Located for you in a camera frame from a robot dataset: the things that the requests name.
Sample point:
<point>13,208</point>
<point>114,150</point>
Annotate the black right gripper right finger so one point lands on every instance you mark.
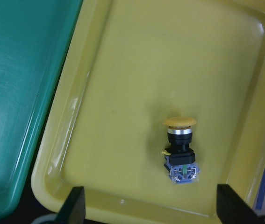
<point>232,209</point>

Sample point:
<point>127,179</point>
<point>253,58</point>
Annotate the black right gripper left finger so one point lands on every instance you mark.
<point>73,210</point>

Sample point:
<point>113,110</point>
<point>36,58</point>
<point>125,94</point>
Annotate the yellow push button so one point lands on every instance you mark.
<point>180,159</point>

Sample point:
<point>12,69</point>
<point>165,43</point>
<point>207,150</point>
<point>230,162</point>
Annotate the yellow plastic tray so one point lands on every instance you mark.
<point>131,65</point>

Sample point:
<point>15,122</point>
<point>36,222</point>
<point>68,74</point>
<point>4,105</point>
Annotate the green plastic tray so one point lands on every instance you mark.
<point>34,40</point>

